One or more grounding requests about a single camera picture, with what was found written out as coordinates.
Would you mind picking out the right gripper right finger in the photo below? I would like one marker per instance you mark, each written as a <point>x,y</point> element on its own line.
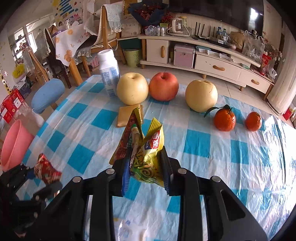
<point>227,217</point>

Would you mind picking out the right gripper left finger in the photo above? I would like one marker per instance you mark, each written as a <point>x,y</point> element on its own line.
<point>84,204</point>

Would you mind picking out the yellow colourful snack bag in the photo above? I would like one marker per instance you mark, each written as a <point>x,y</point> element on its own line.
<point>141,150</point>

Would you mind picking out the red wrapper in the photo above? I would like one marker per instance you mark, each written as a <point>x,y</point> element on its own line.
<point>44,170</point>

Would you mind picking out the brown biscuit packet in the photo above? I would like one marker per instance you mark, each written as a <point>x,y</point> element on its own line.
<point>125,112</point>

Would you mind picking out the green trash bin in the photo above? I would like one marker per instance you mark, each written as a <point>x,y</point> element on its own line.
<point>133,57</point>

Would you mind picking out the large orange with leaf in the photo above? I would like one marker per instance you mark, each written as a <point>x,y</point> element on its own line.
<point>224,119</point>

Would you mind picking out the blue checkered tablecloth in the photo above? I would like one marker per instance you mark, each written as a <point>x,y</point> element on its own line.
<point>81,135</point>

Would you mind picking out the yellow pear right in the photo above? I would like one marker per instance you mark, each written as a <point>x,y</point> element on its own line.
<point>201,95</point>

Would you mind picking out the small orange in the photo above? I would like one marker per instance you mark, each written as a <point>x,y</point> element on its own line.
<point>253,121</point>

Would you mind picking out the red apple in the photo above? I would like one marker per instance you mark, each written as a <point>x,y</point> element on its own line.
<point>163,86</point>

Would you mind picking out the red gift boxes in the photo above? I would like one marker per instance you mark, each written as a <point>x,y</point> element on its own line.
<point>10,106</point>

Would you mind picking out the blue cushioned stool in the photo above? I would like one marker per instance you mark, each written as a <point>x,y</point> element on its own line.
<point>47,95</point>

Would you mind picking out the white TV cabinet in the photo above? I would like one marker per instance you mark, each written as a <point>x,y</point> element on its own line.
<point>209,60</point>

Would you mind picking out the pink storage box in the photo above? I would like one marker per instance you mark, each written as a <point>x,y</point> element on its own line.
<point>184,55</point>

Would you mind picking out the upright white milk bottle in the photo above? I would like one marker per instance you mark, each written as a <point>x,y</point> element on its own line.
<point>109,71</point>

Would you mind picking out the light wooden chair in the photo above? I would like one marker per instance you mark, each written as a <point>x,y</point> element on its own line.
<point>33,66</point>

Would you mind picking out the dark wooden chair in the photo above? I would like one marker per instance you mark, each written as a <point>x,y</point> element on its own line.
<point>57,67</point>

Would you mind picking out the white electric kettle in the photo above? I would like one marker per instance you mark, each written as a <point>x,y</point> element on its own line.
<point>177,28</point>

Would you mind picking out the dining table with cloth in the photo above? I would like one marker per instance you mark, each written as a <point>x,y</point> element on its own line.
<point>66,45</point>

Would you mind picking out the dark flower bouquet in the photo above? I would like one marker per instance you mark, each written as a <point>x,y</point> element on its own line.
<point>148,12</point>

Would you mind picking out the wooden chair with cover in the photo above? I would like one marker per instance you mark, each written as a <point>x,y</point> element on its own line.
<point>102,23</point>

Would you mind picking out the black television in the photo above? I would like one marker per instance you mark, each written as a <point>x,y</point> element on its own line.
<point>242,14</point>

